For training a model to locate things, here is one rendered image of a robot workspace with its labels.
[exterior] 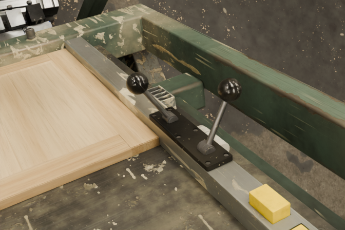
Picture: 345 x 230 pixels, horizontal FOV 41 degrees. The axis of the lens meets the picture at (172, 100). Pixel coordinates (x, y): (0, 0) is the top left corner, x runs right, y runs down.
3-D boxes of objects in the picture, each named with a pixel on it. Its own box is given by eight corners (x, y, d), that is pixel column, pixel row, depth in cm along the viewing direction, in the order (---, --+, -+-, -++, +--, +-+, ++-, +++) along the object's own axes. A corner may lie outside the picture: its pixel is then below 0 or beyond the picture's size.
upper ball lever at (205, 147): (206, 151, 76) (235, 76, 73) (219, 161, 73) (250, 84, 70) (188, 148, 74) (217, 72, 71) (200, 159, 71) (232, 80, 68)
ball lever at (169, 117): (175, 110, 85) (134, 64, 77) (186, 118, 82) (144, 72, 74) (161, 125, 85) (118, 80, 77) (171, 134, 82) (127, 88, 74)
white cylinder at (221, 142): (230, 154, 80) (206, 134, 86) (229, 140, 78) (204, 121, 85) (216, 160, 79) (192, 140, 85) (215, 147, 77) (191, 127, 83)
